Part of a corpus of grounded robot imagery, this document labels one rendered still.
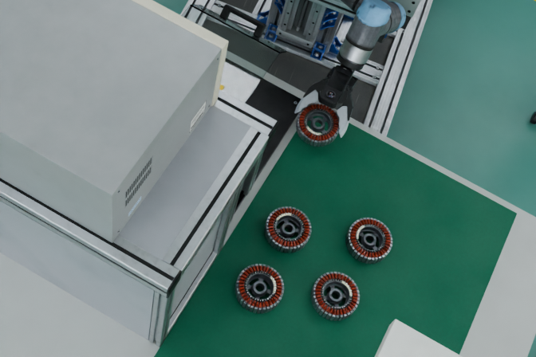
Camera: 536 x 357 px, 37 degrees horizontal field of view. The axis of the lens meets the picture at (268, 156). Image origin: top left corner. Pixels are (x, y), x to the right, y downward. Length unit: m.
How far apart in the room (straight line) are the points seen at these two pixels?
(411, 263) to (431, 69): 1.46
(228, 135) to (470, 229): 0.76
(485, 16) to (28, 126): 2.55
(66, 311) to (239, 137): 0.57
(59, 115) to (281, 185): 0.78
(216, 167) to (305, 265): 0.45
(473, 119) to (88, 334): 1.93
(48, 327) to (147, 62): 0.68
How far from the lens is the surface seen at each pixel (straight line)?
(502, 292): 2.12
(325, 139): 2.06
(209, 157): 1.64
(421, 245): 2.08
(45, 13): 1.58
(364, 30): 1.97
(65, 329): 1.88
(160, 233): 1.56
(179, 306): 1.87
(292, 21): 2.80
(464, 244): 2.13
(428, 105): 3.26
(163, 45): 1.54
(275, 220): 1.97
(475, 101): 3.36
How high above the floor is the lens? 2.54
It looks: 59 degrees down
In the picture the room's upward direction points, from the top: 18 degrees clockwise
